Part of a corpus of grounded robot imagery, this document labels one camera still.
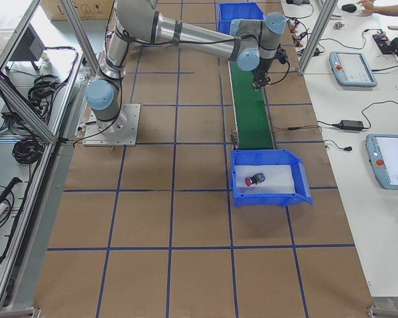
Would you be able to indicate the grey control box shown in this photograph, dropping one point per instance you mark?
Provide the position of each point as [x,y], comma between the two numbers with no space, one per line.
[29,48]

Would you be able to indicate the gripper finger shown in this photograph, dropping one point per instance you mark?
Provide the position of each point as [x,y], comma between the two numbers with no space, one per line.
[256,85]

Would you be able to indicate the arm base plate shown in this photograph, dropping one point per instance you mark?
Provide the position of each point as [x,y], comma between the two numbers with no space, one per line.
[123,132]

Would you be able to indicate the aluminium frame post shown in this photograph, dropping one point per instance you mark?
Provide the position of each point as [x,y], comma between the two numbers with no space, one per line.
[316,34]

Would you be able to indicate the black computer mouse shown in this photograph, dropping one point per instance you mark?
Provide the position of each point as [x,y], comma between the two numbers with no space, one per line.
[349,8]

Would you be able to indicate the teach pendant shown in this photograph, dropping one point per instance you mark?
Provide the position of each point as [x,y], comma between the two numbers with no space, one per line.
[382,150]
[351,69]

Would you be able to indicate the teach pendant far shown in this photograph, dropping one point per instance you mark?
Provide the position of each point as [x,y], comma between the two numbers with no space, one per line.
[351,69]

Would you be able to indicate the black power adapter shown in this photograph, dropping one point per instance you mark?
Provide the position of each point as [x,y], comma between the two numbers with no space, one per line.
[352,125]

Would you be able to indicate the blue bin right side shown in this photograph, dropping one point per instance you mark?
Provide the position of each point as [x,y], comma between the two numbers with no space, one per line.
[271,157]

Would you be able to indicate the blue bin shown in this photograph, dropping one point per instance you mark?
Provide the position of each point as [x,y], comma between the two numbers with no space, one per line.
[271,157]
[229,11]

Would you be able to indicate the green conveyor belt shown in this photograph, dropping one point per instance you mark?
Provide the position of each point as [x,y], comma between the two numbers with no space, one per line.
[251,118]

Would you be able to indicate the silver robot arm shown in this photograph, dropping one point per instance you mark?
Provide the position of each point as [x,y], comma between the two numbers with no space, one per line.
[251,43]

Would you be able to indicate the blue bin left side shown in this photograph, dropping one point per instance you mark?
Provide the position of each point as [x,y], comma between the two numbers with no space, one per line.
[229,11]

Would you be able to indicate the red push button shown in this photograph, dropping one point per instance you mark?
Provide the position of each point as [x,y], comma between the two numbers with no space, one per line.
[254,179]

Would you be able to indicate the person hand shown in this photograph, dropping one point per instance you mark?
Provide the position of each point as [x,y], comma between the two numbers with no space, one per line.
[367,6]

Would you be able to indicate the white foam pad right bin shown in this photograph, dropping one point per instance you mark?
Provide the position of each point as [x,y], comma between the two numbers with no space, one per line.
[278,179]

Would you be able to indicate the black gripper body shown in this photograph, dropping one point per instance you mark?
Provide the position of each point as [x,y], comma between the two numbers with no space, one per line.
[263,68]

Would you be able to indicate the teach pendant near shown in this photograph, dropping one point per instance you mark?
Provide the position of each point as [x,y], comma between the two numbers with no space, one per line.
[382,150]

